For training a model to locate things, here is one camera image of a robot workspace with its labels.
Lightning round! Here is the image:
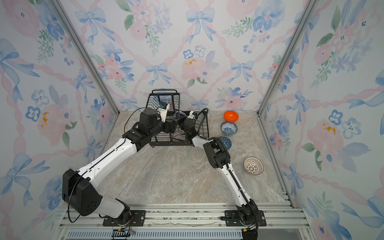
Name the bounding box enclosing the black wire dish rack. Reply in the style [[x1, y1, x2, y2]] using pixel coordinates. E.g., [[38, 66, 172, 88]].
[[146, 89, 210, 148]]

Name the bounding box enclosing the green patterned bowl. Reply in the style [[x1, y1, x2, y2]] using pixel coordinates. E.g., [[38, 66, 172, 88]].
[[174, 111, 187, 119]]

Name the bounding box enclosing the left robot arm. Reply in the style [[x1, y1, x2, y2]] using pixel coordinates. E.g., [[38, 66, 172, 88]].
[[62, 104, 169, 225]]

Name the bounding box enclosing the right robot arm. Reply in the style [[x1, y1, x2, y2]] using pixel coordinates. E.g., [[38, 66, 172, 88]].
[[179, 111, 260, 228]]

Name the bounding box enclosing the white blue floral bowl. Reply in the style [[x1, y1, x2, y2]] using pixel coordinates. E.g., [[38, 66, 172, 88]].
[[221, 122, 238, 136]]

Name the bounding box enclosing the dark blue patterned bowl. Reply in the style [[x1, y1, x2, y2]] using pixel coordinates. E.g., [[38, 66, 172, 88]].
[[219, 136, 232, 150]]

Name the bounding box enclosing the orange plastic bowl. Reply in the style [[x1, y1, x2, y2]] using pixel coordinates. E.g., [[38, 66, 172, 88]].
[[224, 111, 239, 123]]

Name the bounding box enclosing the beige lattice bowl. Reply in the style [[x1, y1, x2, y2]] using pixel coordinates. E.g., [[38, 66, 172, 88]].
[[243, 157, 264, 176]]

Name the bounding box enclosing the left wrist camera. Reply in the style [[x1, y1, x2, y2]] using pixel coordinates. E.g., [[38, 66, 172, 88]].
[[158, 101, 170, 113]]

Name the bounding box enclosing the black corrugated cable conduit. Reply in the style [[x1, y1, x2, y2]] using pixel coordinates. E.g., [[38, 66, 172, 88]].
[[194, 107, 211, 139]]

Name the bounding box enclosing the aluminium rail frame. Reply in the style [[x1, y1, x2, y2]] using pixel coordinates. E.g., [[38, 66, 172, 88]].
[[53, 201, 315, 240]]

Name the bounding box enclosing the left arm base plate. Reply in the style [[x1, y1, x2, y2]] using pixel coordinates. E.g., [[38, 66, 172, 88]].
[[103, 210, 147, 227]]

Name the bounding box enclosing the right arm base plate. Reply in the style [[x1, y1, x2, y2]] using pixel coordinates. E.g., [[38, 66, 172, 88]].
[[220, 210, 267, 227]]

